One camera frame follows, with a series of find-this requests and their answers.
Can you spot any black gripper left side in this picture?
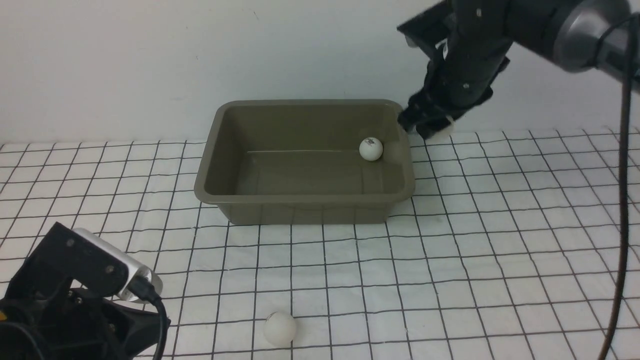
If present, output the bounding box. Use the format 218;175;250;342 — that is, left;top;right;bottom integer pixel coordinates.
30;285;170;360

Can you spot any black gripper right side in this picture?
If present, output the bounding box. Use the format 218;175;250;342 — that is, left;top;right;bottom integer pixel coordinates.
400;47;510;141

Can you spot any white ping-pong ball with logo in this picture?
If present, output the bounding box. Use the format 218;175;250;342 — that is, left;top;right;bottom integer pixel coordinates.
358;137;384;162

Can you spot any white ping-pong ball front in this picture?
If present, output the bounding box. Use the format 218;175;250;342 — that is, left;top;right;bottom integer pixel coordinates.
262;311;298;347

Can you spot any white black-grid tablecloth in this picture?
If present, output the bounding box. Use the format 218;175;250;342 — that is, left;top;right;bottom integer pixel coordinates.
0;129;620;360

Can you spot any olive green plastic bin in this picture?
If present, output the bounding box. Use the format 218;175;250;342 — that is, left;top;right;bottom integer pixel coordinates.
194;99;416;226

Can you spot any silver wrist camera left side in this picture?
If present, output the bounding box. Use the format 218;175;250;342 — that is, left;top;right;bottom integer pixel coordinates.
5;222;163;303

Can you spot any black cable right side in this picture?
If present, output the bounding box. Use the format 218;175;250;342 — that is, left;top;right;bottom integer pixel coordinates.
597;15;640;360

